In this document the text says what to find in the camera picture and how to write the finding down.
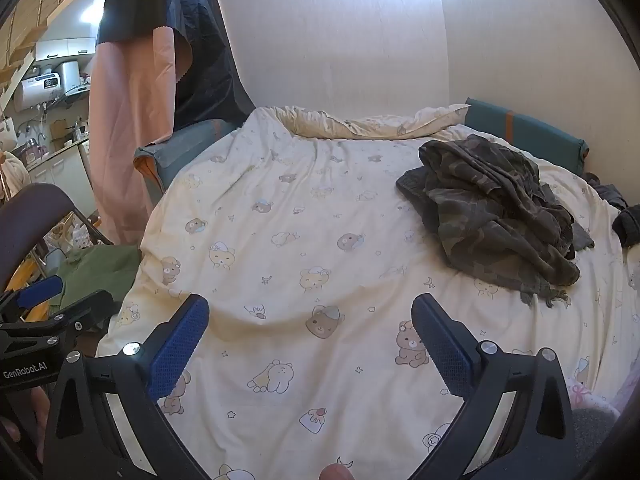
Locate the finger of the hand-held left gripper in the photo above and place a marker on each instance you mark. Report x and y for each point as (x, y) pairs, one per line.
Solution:
(90, 310)
(40, 292)

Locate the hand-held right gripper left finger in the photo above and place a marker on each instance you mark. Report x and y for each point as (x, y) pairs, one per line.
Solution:
(180, 345)

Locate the teal bed bumper cushion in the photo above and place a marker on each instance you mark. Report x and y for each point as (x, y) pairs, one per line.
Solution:
(190, 142)
(540, 135)

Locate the white wall cabinets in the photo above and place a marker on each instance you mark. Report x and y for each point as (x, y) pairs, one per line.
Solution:
(65, 49)

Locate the camouflage pants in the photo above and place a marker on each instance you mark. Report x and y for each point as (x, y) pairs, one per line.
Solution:
(480, 210)

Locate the person's right hand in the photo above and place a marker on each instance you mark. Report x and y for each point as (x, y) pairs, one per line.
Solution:
(336, 472)

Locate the cream bear-print duvet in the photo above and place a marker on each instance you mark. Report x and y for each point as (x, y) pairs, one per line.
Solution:
(300, 220)

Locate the dark grey cloth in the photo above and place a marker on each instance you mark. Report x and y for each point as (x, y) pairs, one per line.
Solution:
(605, 191)

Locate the white range hood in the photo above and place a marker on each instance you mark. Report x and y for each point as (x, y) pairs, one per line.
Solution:
(70, 77)

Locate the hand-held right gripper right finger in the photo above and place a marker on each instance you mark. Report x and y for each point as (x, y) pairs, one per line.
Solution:
(442, 350)

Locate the pink white plush cloth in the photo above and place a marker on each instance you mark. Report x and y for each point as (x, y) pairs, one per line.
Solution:
(587, 395)

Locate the person's grey clothing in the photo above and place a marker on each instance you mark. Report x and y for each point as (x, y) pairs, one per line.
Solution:
(595, 430)

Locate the person's left hand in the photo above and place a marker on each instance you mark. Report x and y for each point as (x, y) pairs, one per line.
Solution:
(39, 425)

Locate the cream fluffy cloth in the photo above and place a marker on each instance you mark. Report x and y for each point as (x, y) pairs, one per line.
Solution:
(12, 172)

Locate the white water heater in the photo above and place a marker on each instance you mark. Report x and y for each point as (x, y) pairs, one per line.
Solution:
(37, 91)

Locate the white base cabinet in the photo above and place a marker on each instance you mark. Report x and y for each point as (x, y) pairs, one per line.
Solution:
(62, 177)

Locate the dark brown chair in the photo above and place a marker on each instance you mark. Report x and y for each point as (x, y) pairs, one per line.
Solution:
(30, 220)

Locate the green cloth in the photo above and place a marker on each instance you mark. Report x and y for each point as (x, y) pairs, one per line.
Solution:
(100, 270)

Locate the wooden staircase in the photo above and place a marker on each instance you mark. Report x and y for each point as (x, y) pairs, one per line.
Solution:
(45, 5)

